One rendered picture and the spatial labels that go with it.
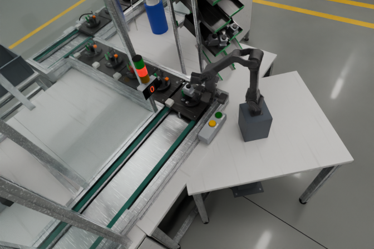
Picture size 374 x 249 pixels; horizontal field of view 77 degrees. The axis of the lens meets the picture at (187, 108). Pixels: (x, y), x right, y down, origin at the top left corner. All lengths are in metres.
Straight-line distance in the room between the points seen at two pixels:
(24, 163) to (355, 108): 2.92
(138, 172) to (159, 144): 0.20
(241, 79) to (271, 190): 1.04
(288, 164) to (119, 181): 0.92
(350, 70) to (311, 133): 1.84
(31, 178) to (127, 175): 0.64
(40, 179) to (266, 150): 1.36
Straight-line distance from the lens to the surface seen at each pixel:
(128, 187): 1.38
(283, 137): 1.51
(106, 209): 1.39
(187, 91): 1.43
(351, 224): 2.38
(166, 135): 1.45
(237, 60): 1.06
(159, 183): 1.29
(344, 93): 3.05
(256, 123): 1.31
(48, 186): 1.69
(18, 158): 1.94
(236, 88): 1.70
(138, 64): 1.18
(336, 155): 1.54
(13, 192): 0.68
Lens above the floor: 2.13
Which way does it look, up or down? 52 degrees down
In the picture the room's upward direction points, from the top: 13 degrees counter-clockwise
